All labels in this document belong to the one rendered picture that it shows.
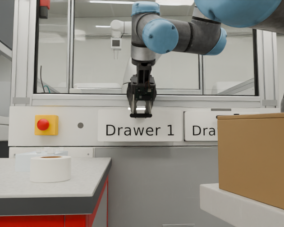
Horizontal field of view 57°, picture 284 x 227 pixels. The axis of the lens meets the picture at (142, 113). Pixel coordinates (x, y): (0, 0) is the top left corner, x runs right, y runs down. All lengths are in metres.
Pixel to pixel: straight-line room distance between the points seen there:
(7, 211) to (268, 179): 0.34
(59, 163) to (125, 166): 0.53
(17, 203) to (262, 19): 0.38
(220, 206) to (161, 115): 0.55
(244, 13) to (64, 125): 0.80
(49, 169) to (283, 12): 0.40
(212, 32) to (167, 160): 0.51
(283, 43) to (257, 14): 4.62
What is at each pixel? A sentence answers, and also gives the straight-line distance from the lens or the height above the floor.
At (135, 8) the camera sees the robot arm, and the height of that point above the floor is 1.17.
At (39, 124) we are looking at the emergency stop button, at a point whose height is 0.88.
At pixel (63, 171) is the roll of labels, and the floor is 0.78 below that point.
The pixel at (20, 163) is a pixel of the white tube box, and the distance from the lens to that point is 0.64.
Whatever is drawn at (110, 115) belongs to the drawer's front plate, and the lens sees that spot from 0.90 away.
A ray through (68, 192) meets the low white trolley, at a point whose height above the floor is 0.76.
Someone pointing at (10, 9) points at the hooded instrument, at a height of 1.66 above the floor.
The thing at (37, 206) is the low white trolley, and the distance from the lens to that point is 0.41.
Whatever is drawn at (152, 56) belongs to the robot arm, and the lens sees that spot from 0.76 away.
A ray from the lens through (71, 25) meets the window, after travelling 1.10.
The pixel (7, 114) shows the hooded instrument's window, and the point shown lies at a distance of 1.94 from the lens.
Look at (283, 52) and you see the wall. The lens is 4.91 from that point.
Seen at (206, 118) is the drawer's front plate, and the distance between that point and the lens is 1.01.
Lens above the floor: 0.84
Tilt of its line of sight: 5 degrees up
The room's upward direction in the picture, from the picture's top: straight up
